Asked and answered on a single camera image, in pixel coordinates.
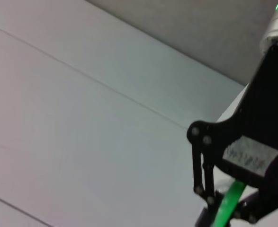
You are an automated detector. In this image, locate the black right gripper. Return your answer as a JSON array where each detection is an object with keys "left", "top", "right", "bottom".
[{"left": 187, "top": 44, "right": 278, "bottom": 200}]

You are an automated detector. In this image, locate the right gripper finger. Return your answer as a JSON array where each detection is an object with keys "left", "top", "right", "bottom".
[
  {"left": 230, "top": 190, "right": 278, "bottom": 224},
  {"left": 190, "top": 141, "right": 224, "bottom": 227}
]

